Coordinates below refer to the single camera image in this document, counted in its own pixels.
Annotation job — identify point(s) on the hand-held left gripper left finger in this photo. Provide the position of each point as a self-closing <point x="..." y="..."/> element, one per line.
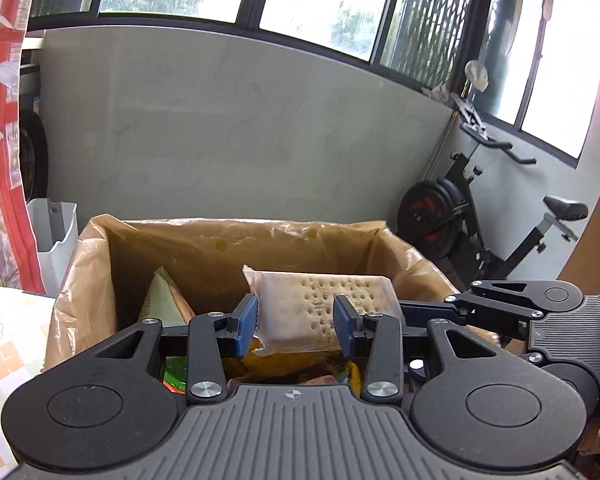
<point x="245" y="327"/>

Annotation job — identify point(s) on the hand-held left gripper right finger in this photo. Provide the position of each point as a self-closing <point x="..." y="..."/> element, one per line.
<point x="344" y="327"/>

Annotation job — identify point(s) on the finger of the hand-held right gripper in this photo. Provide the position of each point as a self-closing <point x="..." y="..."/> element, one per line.
<point x="500" y="300"/>
<point x="505" y="327"/>

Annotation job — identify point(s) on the white cracker packet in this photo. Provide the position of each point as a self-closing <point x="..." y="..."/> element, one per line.
<point x="305" y="300"/>

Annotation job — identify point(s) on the gold yellow tofu packet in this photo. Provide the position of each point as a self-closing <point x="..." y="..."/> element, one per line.
<point x="280" y="360"/>

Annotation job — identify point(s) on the bright green snack packet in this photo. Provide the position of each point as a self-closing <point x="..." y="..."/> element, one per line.
<point x="175" y="375"/>

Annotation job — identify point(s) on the large green snack bag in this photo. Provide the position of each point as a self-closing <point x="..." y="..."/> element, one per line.
<point x="162" y="300"/>

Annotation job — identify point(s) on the brown cardboard box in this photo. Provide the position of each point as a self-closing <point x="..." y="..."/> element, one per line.
<point x="130" y="270"/>

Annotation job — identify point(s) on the black exercise bike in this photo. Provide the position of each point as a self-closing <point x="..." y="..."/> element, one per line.
<point x="460" y="230"/>

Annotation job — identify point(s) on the tan wooden panel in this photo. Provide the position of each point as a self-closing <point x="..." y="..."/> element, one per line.
<point x="595" y="240"/>

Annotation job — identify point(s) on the cardboard box with plastic liner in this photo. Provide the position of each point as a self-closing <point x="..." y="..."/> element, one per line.
<point x="80" y="300"/>

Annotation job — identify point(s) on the white plastic bin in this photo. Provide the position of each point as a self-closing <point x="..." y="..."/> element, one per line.
<point x="55" y="245"/>

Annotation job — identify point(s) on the white bag on pole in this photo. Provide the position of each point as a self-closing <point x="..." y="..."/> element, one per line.
<point x="477" y="75"/>

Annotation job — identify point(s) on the checkered floral tablecloth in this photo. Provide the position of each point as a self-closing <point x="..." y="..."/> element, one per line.
<point x="5" y="350"/>

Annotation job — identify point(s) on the dark round appliance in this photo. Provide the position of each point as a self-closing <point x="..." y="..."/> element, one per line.
<point x="32" y="160"/>

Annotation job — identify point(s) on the printed red backdrop cloth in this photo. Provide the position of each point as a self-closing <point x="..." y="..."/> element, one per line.
<point x="5" y="135"/>

